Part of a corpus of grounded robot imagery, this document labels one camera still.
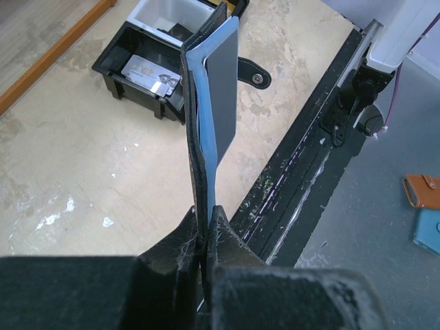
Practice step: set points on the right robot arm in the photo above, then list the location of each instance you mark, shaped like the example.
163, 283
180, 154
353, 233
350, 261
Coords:
400, 34

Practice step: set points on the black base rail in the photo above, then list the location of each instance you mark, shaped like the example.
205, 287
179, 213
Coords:
287, 199

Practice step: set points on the dark credit card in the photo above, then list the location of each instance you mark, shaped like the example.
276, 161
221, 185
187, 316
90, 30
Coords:
222, 70
178, 32

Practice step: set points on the brown leather card holder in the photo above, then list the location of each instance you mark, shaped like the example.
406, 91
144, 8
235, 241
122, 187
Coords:
422, 191

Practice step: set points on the silver cards in bin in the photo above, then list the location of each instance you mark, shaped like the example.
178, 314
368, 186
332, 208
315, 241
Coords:
150, 76

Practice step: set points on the blue leather card holder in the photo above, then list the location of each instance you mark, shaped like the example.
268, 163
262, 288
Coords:
426, 233

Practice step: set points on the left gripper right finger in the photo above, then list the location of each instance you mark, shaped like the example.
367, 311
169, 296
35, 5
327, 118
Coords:
243, 292

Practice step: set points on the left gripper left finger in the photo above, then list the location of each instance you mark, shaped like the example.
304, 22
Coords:
155, 290

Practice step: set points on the white middle bin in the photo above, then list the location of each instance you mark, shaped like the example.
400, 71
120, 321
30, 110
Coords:
159, 16

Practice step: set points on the black right bin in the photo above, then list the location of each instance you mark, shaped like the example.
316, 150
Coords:
237, 7

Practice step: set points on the black bin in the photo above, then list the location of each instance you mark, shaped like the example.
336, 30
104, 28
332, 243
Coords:
237, 7
131, 40

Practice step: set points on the black left bin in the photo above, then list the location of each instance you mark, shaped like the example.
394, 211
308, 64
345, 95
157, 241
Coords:
131, 40

